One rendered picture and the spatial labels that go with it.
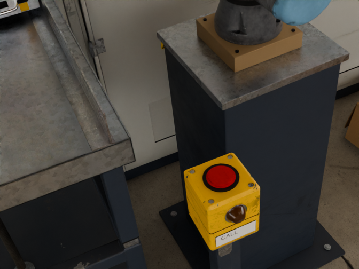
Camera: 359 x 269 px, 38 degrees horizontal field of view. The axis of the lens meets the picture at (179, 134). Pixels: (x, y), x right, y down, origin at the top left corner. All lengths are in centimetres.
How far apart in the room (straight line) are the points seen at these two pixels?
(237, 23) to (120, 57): 54
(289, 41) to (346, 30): 86
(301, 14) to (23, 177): 55
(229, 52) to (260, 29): 8
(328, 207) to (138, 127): 69
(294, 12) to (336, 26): 102
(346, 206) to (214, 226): 118
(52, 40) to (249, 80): 42
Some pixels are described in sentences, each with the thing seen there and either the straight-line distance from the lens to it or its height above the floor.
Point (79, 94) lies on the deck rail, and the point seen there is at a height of 85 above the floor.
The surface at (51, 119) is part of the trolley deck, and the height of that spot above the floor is 85.
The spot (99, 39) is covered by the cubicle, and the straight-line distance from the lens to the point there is 153.
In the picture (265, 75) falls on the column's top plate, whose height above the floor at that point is 75.
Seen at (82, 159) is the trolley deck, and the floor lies 84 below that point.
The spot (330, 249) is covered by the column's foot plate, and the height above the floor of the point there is 2.
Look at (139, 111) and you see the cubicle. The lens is 173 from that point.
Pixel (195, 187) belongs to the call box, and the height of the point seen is 90.
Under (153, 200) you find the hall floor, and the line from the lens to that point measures 187.
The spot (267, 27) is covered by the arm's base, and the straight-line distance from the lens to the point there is 114.
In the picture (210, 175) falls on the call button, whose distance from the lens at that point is 71.
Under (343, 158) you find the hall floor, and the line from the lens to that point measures 201.
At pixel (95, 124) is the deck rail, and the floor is 85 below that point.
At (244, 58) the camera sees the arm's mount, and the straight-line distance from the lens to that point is 112.
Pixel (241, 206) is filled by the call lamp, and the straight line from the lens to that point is 71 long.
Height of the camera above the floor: 144
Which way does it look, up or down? 44 degrees down
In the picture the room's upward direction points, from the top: 7 degrees counter-clockwise
